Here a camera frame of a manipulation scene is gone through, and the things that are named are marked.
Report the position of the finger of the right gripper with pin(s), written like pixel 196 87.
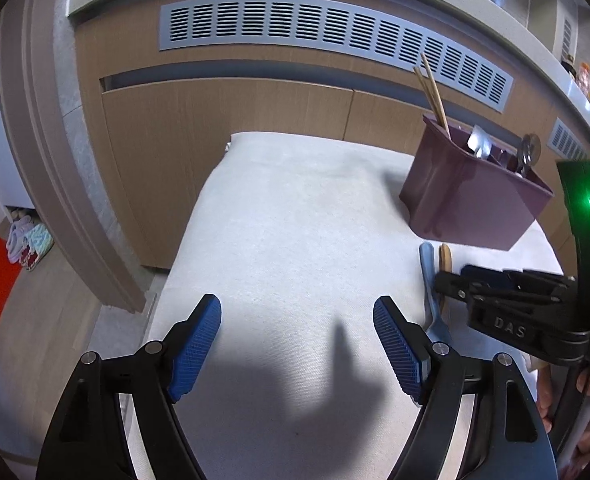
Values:
pixel 513 278
pixel 533 296

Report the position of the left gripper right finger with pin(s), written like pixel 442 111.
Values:
pixel 507 439

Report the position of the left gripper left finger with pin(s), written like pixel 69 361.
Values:
pixel 86 438

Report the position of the brown wooden spoon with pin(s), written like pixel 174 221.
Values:
pixel 445 265

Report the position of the grey-blue plastic rice spoon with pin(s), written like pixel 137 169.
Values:
pixel 437 330

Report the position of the black plastic ladle spoon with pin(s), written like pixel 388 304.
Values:
pixel 528 153

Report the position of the steel smiley handle spoon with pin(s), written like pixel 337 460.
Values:
pixel 506 159

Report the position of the person's right hand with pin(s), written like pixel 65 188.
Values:
pixel 563 397

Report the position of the maroon plastic utensil holder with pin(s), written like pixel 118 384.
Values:
pixel 454 197

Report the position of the short grey vent grille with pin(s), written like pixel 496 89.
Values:
pixel 564 143

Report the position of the white cloth table cover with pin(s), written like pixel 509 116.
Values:
pixel 297 237

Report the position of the orange-capped clear bottle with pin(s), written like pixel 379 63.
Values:
pixel 583 78

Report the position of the bundle of cloths on floor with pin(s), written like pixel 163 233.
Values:
pixel 28 241

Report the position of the dark soy sauce bottle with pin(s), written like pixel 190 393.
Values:
pixel 568 63

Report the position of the long grey vent grille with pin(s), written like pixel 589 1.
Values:
pixel 334 26

